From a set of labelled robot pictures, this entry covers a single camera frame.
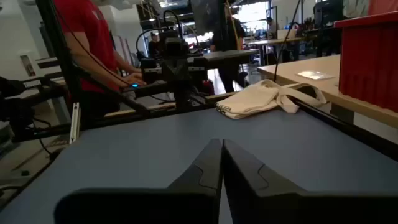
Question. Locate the white wall poster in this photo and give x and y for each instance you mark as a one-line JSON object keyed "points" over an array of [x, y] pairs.
{"points": [[28, 65]]}

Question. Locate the light wooden desk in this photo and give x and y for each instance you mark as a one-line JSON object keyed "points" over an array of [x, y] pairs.
{"points": [[280, 70]]}

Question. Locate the black computer mouse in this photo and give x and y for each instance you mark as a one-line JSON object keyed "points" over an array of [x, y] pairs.
{"points": [[135, 85]]}

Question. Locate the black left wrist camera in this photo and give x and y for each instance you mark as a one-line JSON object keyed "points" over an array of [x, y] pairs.
{"points": [[175, 46]]}

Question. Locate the black computer monitor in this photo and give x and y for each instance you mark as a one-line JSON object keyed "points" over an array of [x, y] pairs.
{"points": [[206, 15]]}

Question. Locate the dark grey desk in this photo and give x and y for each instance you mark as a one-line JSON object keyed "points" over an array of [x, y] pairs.
{"points": [[227, 55], [149, 90]]}

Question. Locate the cream canvas tote bag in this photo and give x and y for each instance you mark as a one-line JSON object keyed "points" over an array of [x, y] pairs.
{"points": [[248, 99]]}

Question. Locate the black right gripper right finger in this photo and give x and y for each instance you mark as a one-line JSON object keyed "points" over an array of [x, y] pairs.
{"points": [[248, 186]]}

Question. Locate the person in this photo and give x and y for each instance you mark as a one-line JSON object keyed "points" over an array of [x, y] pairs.
{"points": [[90, 25], [273, 28], [154, 46], [228, 40]]}

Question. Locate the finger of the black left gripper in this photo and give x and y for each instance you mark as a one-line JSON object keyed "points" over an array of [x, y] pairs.
{"points": [[181, 67], [171, 67]]}

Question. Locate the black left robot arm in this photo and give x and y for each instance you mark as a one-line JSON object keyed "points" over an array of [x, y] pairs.
{"points": [[182, 96]]}

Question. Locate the wooden work table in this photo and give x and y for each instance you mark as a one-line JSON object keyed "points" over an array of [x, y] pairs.
{"points": [[273, 41]]}

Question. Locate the white aluminium bracket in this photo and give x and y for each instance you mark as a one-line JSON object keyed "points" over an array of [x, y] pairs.
{"points": [[74, 124]]}

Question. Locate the black equipment stack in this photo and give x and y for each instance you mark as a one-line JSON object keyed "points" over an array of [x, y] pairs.
{"points": [[326, 15]]}

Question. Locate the red plastic bin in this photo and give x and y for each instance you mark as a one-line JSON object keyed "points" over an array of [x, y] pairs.
{"points": [[370, 62]]}

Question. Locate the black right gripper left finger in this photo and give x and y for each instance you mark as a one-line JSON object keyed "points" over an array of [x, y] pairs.
{"points": [[199, 189]]}

